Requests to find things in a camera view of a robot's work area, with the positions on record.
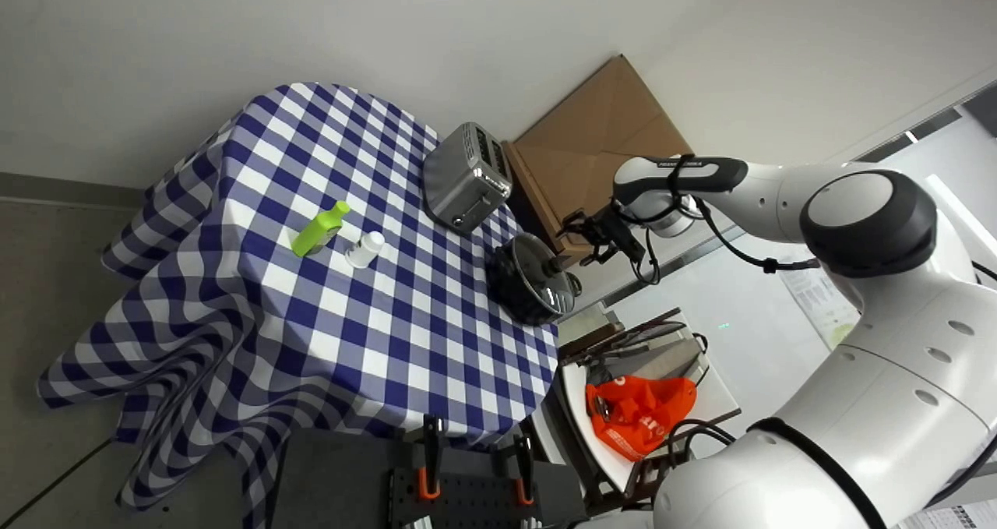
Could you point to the blue white checkered tablecloth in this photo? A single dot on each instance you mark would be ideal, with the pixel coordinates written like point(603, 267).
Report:
point(327, 334)

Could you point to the glass lid with black knob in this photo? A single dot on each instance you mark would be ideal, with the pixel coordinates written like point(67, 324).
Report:
point(545, 280)

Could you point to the printed paper sheet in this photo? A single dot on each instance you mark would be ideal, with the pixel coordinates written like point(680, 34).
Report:
point(822, 303)

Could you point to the black orange clamp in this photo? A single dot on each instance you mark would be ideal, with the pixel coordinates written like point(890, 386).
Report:
point(525, 470)
point(429, 459)

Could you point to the brown cardboard box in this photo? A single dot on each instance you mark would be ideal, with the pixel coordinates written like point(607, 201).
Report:
point(600, 135)

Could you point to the orange plastic bag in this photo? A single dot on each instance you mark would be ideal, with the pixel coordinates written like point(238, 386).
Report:
point(639, 416)

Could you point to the small white bottle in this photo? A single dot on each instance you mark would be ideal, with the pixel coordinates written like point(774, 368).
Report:
point(363, 250)

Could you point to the silver toaster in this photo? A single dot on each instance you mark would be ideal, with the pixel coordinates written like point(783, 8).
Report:
point(459, 182)

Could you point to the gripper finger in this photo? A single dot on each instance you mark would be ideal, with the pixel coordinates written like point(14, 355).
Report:
point(580, 223)
point(598, 256)

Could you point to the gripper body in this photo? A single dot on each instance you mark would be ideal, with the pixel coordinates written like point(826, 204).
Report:
point(623, 237)

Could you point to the green plastic bottle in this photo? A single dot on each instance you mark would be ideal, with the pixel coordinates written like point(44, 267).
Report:
point(318, 231)

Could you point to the black pot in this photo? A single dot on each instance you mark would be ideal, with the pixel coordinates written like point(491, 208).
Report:
point(510, 283)

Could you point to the white table with dark frame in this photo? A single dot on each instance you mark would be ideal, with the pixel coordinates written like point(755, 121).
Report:
point(600, 451)

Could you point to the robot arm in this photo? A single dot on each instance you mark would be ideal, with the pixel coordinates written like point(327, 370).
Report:
point(880, 389)

